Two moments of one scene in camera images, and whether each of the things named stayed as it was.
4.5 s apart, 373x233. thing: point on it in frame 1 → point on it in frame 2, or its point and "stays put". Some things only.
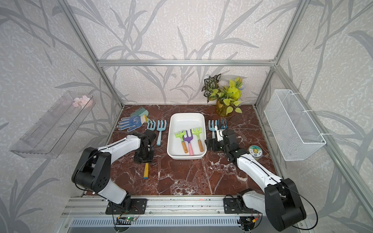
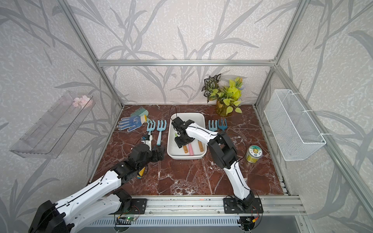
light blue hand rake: x=160 y=127 stays put
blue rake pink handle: x=146 y=171 → x=141 y=173
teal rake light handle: x=212 y=128 stays put
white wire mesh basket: x=292 y=128 stays put
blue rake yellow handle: x=225 y=126 stays put
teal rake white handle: x=151 y=128 stays put
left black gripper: x=150 y=159 → x=155 y=158
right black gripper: x=209 y=144 → x=178 y=144
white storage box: x=184 y=121 stays put
